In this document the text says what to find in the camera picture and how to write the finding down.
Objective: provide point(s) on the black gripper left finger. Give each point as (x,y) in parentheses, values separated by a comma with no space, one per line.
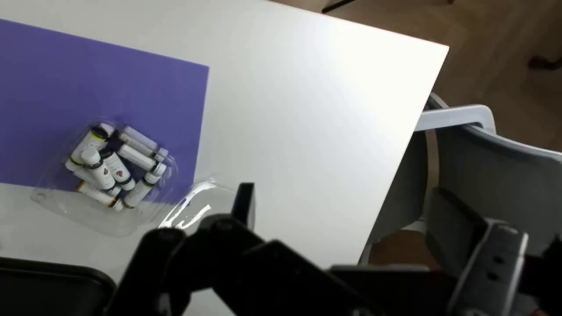
(169,264)

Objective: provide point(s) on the grey office chair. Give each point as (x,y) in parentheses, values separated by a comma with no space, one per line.
(498,169)

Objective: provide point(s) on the white marker black cap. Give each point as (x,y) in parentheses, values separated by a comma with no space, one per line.
(99,196)
(101,171)
(143,141)
(88,146)
(136,157)
(145,187)

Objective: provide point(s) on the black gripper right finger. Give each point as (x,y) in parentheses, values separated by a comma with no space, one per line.
(489,264)

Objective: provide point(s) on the bag of batteries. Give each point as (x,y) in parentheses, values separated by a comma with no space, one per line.
(59,203)

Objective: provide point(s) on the clear plastic container lid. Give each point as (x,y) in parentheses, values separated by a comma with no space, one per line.
(190,204)

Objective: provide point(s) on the purple paper mat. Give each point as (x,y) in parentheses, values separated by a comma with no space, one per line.
(88,76)

